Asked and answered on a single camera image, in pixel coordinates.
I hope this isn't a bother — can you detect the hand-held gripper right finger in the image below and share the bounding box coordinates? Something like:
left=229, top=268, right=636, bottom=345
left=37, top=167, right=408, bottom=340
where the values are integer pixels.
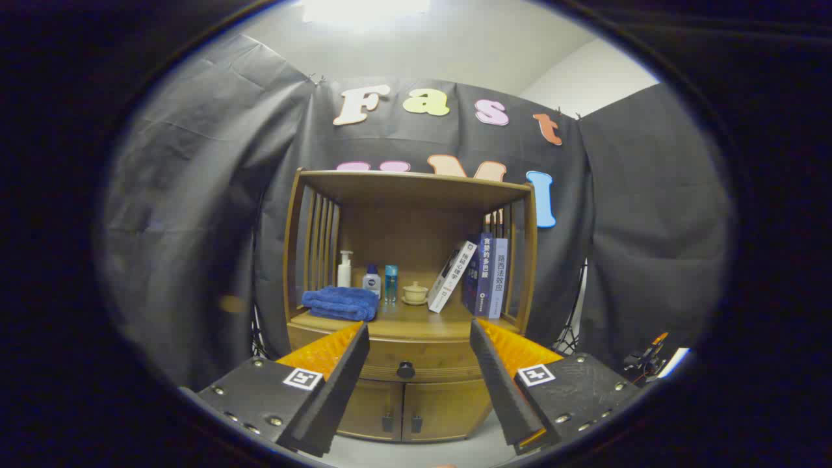
left=469, top=318, right=645, bottom=456

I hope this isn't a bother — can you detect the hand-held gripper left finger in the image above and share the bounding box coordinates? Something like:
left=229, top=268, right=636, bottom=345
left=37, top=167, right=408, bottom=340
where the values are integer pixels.
left=195, top=320, right=371, bottom=458

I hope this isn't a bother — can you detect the wooden drawer with black knob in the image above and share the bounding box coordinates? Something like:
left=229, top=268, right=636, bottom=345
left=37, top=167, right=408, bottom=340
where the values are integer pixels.
left=287, top=323, right=521, bottom=384

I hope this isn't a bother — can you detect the wooden cabinet door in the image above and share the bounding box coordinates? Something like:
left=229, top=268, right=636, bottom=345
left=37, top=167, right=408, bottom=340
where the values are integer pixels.
left=337, top=379, right=405, bottom=443
left=403, top=379, right=493, bottom=443

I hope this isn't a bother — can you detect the wooden countertop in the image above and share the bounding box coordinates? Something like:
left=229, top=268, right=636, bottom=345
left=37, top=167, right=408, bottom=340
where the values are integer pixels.
left=289, top=296, right=527, bottom=342

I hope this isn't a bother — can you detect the wooden cabinet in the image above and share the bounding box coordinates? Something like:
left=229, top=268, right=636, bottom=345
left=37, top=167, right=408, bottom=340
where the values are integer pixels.
left=283, top=168, right=540, bottom=444

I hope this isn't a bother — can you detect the folded blue towel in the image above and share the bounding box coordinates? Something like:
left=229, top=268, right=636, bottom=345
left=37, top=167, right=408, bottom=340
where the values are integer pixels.
left=301, top=286, right=381, bottom=322

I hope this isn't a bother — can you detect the black backdrop stand leg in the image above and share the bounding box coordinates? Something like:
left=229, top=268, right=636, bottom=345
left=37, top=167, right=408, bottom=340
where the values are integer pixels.
left=250, top=302, right=268, bottom=358
left=552, top=260, right=589, bottom=355

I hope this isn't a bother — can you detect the pale lavender book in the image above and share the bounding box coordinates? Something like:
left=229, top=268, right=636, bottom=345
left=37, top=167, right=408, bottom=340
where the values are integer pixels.
left=486, top=237, right=509, bottom=320

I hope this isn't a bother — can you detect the dark blue book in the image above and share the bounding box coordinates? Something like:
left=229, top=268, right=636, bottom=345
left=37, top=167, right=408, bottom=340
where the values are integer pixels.
left=461, top=233, right=495, bottom=317

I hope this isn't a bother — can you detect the white book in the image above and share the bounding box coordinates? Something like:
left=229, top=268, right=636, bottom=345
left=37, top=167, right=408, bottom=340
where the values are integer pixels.
left=427, top=241, right=478, bottom=314

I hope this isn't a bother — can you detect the black and orange clamp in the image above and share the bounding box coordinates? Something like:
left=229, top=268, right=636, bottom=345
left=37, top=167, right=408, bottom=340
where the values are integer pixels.
left=624, top=331, right=670, bottom=384

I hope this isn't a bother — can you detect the white flat panel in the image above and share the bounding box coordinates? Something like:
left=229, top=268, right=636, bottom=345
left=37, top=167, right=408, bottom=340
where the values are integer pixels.
left=656, top=348, right=691, bottom=379

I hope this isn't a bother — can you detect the black backdrop cloth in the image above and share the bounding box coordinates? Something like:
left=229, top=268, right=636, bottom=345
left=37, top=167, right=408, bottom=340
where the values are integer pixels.
left=97, top=32, right=735, bottom=391

